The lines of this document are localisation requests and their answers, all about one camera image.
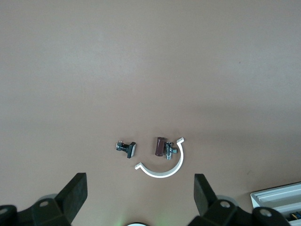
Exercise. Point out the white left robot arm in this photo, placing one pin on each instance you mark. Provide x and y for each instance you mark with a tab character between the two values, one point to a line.
137	224

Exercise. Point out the chrome valve fitting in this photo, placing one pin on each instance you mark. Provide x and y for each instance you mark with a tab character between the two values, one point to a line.
169	150

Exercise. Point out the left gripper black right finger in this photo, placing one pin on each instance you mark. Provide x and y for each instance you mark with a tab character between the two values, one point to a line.
204	200

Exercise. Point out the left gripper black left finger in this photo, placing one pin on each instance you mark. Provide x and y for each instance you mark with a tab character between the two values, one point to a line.
70	200

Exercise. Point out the black white-capped push button switch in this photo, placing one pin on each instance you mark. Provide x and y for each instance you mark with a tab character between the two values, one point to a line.
130	150

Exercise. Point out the brown cylindrical capacitor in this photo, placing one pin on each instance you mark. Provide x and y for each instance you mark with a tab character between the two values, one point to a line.
158	147

